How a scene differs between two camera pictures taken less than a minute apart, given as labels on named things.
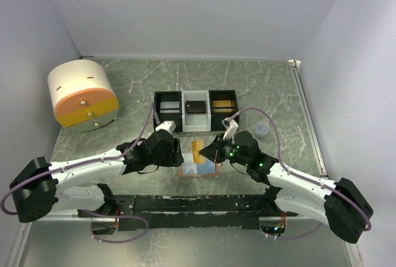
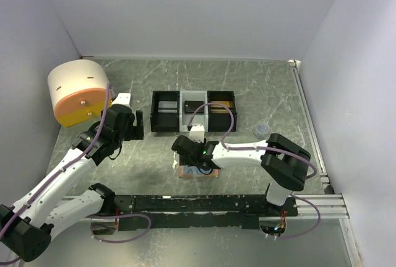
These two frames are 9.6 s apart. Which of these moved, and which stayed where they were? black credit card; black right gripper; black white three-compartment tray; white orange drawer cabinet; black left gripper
Moved: black right gripper; black left gripper
Stayed: black white three-compartment tray; white orange drawer cabinet; black credit card
